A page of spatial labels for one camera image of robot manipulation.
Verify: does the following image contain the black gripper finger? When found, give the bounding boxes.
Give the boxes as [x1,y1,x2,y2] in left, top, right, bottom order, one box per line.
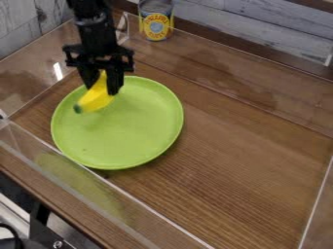
[77,66,100,89]
[105,67,122,95]

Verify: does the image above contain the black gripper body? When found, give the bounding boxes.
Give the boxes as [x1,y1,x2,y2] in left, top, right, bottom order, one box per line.
[62,19,133,72]

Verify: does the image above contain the yellow toy banana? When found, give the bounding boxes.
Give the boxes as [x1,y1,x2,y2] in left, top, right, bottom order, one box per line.
[72,72,114,114]

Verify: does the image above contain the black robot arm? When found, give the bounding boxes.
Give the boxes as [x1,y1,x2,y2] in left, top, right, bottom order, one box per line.
[62,0,133,95]

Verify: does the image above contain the green round plate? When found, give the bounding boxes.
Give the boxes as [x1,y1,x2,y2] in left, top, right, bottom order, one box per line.
[50,76,184,170]

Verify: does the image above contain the yellow labelled tin can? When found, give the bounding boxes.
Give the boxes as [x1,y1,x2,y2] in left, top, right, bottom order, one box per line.
[137,0,173,42]

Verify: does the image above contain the clear acrylic corner bracket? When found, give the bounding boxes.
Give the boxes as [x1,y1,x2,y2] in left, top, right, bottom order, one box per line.
[116,12,128,45]

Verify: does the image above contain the clear acrylic barrier wall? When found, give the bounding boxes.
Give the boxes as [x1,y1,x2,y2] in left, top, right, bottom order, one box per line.
[0,117,213,249]

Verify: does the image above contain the black metal table bracket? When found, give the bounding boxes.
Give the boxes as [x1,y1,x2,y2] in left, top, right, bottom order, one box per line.
[27,202,74,249]

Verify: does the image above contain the black cable on floor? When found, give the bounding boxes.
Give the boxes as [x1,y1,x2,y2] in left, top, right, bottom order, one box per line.
[0,223,23,249]

